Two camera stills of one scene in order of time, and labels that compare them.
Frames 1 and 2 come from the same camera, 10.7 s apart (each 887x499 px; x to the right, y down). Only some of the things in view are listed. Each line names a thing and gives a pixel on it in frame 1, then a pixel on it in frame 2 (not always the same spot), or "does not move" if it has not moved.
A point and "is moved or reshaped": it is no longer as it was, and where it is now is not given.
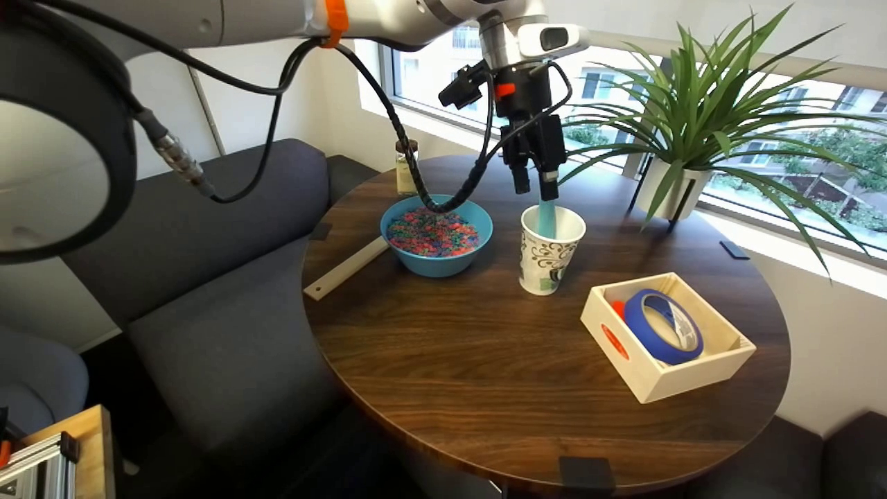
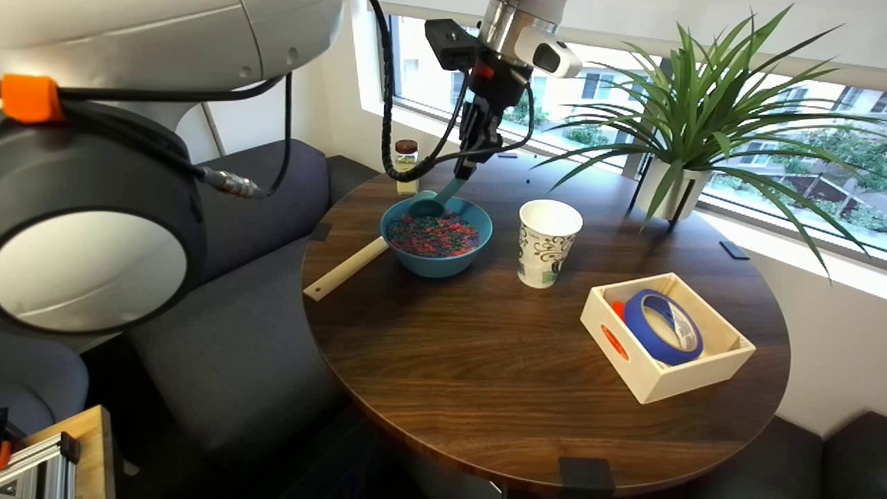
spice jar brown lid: (405, 144) does not move
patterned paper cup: (547, 258) does not move
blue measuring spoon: (547, 219) is moved or reshaped
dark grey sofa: (188, 319) does not move
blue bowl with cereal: (430, 243) does not move
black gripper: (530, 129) to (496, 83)
